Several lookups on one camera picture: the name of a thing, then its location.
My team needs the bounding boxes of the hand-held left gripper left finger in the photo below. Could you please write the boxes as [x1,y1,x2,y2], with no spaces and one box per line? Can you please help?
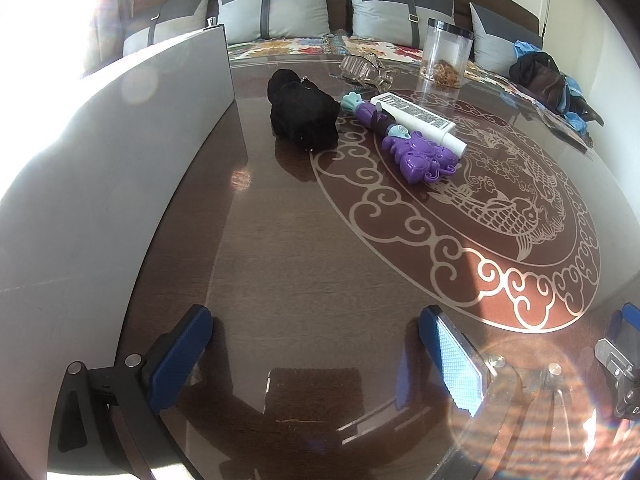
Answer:
[47,304,213,480]

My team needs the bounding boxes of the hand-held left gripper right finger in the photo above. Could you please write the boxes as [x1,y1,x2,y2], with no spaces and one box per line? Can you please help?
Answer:
[419,305,591,480]

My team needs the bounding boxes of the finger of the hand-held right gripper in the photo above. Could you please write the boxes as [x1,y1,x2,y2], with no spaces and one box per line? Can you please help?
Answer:
[607,302,640,347]
[594,337,638,386]

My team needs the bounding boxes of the purple plastic toy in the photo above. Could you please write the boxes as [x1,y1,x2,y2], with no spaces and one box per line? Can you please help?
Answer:
[340,91,461,187]

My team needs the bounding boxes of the white plastic bottle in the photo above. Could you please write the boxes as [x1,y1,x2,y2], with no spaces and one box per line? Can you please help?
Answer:
[370,92,468,158]

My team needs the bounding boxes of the round patterned wooden desktop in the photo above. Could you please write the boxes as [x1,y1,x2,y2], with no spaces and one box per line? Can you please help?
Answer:
[115,52,640,480]

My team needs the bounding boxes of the grey partition board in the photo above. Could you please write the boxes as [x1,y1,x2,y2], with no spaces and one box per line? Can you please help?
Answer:
[0,25,236,461]

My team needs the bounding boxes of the black cloth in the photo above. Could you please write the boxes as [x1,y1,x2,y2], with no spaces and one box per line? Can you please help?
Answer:
[570,92,605,128]

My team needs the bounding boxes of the dark brown handbag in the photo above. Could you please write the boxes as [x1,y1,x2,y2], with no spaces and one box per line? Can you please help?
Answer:
[509,51,568,111]

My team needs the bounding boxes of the dark bag with blue cloth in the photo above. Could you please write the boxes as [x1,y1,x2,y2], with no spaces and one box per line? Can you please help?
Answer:
[512,39,593,133]

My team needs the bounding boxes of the clear jar with black lid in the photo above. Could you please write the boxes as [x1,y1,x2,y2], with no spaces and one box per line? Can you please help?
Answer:
[419,17,474,90]

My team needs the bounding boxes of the floral blanket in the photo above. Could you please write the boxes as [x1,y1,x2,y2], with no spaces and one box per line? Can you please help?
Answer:
[227,35,596,148]

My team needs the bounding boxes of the grey curtain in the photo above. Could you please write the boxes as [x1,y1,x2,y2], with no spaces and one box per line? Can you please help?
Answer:
[85,0,136,73]

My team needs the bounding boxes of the grey strapped cushion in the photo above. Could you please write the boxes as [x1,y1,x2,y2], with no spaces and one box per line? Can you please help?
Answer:
[344,0,456,51]
[469,2,543,78]
[122,0,215,58]
[216,0,335,43]

